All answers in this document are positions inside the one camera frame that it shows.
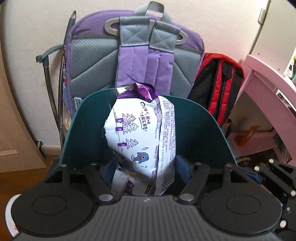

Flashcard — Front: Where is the white purple snack bag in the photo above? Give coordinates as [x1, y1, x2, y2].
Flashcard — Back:
[104, 80, 176, 196]

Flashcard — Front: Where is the dark teal trash bin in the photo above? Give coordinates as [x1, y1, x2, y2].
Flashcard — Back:
[60, 88, 237, 169]

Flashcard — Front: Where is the pink desk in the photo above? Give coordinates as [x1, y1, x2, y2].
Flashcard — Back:
[228, 55, 295, 166]

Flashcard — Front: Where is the wooden door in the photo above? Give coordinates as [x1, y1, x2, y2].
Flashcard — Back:
[0, 57, 46, 173]

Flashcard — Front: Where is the red black backpack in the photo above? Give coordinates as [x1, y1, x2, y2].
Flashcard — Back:
[188, 53, 244, 126]

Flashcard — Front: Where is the white round stool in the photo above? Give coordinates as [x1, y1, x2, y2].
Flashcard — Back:
[5, 194, 20, 237]

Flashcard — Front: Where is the purple grey backpack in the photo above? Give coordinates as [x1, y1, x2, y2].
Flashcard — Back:
[63, 1, 204, 116]

